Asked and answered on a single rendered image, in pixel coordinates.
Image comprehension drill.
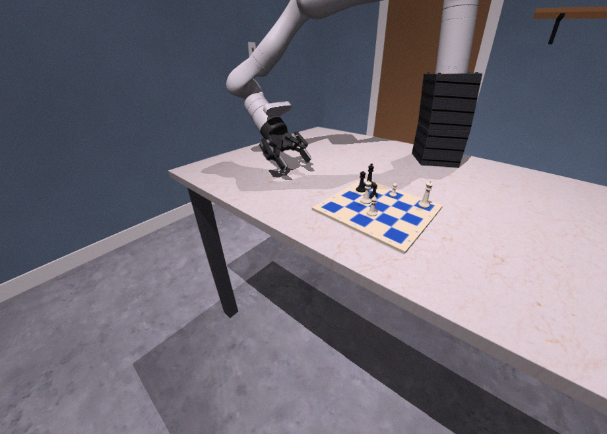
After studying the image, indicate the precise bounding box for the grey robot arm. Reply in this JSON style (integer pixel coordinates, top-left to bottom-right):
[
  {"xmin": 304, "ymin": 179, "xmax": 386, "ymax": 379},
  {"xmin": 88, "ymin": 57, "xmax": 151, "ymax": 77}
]
[{"xmin": 226, "ymin": 0, "xmax": 480, "ymax": 132}]

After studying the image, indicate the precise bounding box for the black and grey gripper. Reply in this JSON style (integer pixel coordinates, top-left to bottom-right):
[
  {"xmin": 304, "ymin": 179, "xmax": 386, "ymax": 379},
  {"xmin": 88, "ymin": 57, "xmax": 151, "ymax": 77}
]
[{"xmin": 259, "ymin": 117, "xmax": 311, "ymax": 171}]

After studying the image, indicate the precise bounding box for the blue and cream chessboard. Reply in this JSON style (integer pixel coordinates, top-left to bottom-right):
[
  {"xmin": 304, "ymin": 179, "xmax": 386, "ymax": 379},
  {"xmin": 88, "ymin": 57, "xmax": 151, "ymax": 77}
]
[{"xmin": 312, "ymin": 181, "xmax": 443, "ymax": 254}]

